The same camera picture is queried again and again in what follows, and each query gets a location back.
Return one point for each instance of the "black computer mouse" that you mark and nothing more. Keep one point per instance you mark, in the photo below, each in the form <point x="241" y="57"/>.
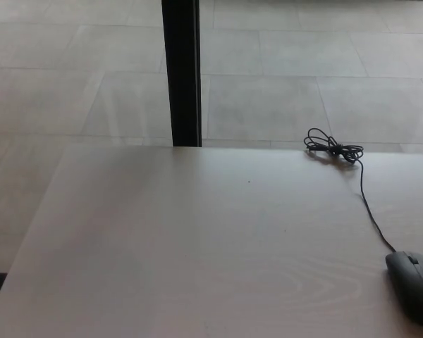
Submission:
<point x="405" y="281"/>

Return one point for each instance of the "black vertical post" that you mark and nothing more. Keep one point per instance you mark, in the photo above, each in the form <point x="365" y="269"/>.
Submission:
<point x="181" y="70"/>

